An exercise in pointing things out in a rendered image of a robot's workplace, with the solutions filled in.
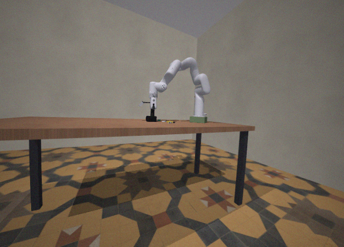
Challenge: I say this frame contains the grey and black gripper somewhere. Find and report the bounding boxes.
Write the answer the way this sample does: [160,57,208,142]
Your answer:
[149,97,157,117]

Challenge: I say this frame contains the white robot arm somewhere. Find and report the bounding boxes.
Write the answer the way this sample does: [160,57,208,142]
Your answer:
[149,57,211,117]

